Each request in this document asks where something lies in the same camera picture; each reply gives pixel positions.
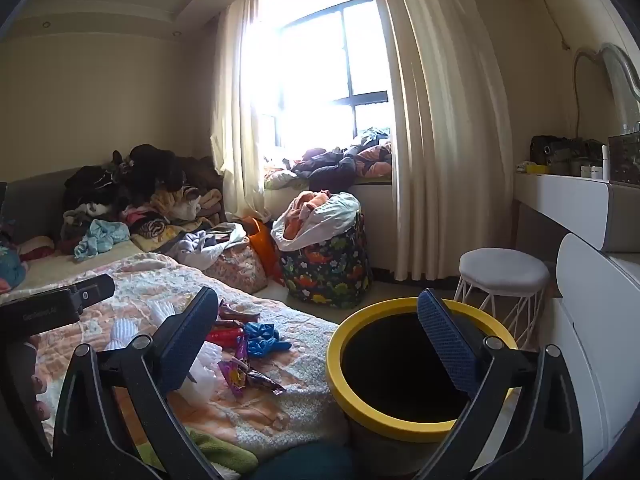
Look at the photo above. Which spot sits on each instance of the dark teal cloth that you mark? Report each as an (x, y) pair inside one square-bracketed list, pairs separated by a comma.
[(300, 465)]

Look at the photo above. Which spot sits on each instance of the pile of clothes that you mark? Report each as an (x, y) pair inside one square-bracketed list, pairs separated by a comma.
[(150, 170)]

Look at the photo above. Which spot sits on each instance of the white vanity desk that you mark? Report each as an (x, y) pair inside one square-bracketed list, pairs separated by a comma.
[(560, 200)]

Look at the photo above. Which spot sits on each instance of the light blue cloth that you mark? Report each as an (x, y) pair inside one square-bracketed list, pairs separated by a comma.
[(102, 235)]

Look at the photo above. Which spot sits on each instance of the teal patterned cloth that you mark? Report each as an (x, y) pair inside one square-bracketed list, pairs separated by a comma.
[(10, 265)]

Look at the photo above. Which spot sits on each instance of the yellow-rimmed trash bin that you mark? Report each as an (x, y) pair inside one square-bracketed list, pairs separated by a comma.
[(350, 400)]

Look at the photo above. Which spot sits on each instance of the black framed window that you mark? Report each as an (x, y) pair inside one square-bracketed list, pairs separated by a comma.
[(365, 35)]

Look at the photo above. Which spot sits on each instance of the pink floral bag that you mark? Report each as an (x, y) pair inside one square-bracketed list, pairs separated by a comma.
[(235, 267)]

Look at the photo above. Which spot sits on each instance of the white rounded cabinet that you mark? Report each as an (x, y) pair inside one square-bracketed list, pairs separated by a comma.
[(590, 310)]

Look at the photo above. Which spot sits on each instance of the heap of dark clothes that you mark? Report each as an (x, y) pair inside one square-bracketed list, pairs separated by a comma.
[(330, 165)]

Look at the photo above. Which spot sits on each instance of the narrow cream curtain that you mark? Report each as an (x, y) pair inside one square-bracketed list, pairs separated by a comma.
[(232, 110)]

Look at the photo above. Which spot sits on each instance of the peach patterned quilt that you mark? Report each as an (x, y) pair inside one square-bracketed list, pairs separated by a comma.
[(280, 410)]

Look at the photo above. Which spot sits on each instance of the yellow box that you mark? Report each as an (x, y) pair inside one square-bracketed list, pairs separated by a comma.
[(535, 167)]

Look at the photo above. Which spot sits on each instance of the person's left hand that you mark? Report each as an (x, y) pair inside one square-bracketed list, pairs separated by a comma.
[(39, 385)]

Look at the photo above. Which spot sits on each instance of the pink orange cloth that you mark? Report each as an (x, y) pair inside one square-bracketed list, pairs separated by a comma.
[(307, 207)]

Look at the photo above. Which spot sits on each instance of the orange bag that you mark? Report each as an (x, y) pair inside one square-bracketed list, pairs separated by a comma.
[(262, 247)]

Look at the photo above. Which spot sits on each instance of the purple candy wrapper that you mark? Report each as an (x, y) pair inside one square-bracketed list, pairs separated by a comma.
[(232, 375)]

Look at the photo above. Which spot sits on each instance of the white plastic bag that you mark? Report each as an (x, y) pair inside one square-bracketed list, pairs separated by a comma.
[(332, 220)]

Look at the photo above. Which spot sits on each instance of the dark brown wrapper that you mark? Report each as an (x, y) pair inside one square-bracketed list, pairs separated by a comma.
[(265, 381)]

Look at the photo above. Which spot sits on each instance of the white grey garment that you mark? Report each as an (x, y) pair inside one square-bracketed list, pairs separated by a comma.
[(200, 245)]

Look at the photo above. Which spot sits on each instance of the grey headboard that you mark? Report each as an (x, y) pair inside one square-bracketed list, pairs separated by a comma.
[(35, 200)]

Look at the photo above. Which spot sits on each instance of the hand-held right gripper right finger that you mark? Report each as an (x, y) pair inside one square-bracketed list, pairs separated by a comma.
[(447, 345)]

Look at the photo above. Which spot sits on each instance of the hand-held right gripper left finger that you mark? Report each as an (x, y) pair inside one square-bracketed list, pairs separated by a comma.
[(185, 345)]

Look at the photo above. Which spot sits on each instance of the red snack wrapper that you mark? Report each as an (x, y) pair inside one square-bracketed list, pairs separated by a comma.
[(225, 335)]

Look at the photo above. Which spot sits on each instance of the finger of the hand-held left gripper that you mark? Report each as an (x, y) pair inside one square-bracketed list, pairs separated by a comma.
[(95, 290)]

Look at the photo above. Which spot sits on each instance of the dark glass box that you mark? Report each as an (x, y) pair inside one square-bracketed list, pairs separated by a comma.
[(625, 157)]

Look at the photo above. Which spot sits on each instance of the wide cream curtain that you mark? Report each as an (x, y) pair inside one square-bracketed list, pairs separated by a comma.
[(440, 135)]

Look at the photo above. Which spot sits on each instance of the dark red cloth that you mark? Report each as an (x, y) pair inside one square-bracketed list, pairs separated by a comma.
[(37, 247)]

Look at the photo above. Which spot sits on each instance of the curved vanity mirror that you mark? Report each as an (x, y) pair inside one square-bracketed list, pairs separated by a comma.
[(625, 75)]

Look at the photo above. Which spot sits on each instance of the white tube bottle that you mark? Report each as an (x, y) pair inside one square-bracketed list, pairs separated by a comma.
[(606, 162)]

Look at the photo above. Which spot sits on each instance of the dinosaur print laundry basket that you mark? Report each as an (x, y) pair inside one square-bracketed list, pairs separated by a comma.
[(325, 270)]

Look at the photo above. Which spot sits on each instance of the green cloth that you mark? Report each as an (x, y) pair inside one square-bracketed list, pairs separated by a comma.
[(225, 452)]

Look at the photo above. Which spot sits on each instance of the dark olive bag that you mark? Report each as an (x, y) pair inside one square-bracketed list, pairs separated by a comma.
[(550, 150)]

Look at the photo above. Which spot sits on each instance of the blue plastic bag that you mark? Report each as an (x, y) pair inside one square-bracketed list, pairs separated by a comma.
[(262, 337)]

